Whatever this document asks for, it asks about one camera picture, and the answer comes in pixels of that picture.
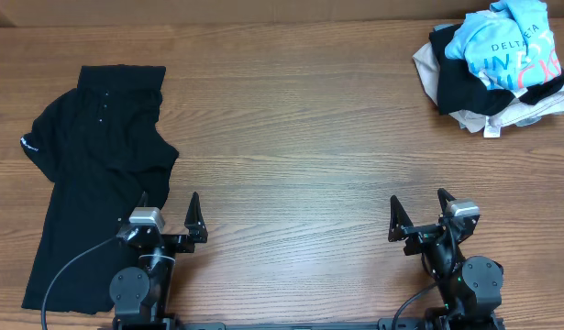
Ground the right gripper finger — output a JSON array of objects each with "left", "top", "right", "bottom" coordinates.
[
  {"left": 388, "top": 195, "right": 414, "bottom": 242},
  {"left": 437, "top": 188, "right": 456, "bottom": 214}
]

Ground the black polo shirt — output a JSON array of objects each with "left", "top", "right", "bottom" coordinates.
[{"left": 20, "top": 65, "right": 179, "bottom": 314}]

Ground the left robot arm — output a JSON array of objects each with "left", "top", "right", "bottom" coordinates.
[{"left": 109, "top": 192, "right": 208, "bottom": 330}]

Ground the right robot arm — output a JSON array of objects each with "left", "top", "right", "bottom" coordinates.
[{"left": 380, "top": 188, "right": 505, "bottom": 330}]

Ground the black folded garment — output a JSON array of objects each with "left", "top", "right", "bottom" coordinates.
[{"left": 429, "top": 24, "right": 564, "bottom": 116}]

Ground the beige folded garment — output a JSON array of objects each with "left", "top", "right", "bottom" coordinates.
[{"left": 413, "top": 43, "right": 564, "bottom": 138}]

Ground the light blue printed t-shirt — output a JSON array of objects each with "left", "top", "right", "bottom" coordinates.
[{"left": 445, "top": 0, "right": 562, "bottom": 92}]

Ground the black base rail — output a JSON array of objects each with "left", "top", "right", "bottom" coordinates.
[{"left": 98, "top": 317, "right": 506, "bottom": 330}]

